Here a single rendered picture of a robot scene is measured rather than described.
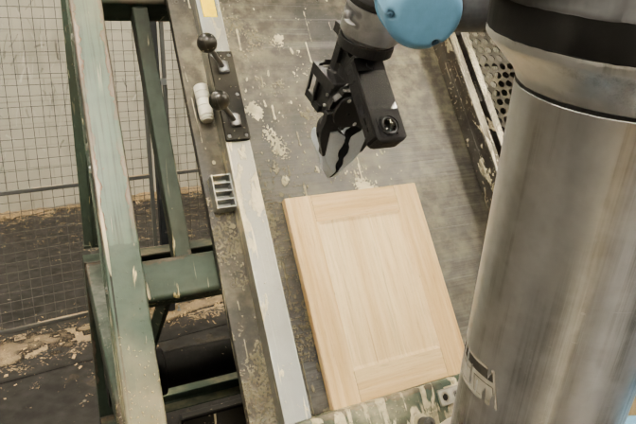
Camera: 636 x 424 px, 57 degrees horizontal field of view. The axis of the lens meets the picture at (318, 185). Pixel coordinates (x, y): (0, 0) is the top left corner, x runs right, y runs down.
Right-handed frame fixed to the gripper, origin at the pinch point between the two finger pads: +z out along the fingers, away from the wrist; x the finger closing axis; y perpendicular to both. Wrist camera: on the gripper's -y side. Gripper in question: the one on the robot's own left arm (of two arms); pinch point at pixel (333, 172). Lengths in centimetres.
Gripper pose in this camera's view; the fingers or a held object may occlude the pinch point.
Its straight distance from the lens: 82.4
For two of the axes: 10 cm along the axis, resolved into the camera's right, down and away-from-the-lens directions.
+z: -2.4, 7.6, 6.1
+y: -4.4, -6.4, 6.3
